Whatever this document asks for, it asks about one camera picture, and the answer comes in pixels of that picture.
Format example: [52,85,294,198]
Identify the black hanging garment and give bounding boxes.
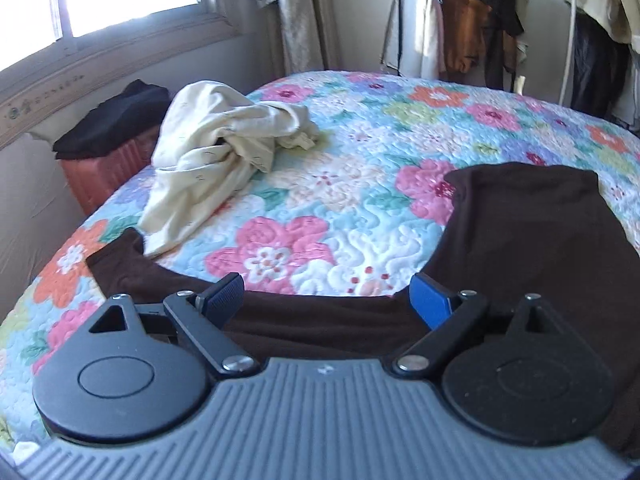
[448,0,532,92]

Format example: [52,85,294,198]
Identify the beige patterned curtain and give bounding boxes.
[240,0,342,81]

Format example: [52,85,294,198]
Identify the tan hanging garment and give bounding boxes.
[440,0,490,77]

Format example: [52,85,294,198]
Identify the dark hanging clothes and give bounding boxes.
[570,9,633,117]

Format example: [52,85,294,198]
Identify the white hanging garment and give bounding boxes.
[382,0,447,82]

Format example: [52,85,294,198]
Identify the black folded cloth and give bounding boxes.
[52,79,172,161]

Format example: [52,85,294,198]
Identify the red ribbed suitcase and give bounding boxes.
[60,127,162,217]

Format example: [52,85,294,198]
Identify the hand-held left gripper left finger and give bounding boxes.
[87,272,261,376]

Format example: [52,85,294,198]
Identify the white curved pole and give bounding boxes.
[560,0,577,107]

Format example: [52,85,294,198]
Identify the cream printed garment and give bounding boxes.
[137,80,321,261]

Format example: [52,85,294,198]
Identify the dark brown garment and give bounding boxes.
[85,162,640,467]

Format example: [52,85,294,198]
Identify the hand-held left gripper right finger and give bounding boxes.
[390,273,559,378]

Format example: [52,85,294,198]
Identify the floral quilted bedspread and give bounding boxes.
[0,70,640,461]

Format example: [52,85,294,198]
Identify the window with beige frame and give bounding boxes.
[0,0,242,75]

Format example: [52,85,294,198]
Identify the cream hanging garment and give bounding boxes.
[575,0,640,57]

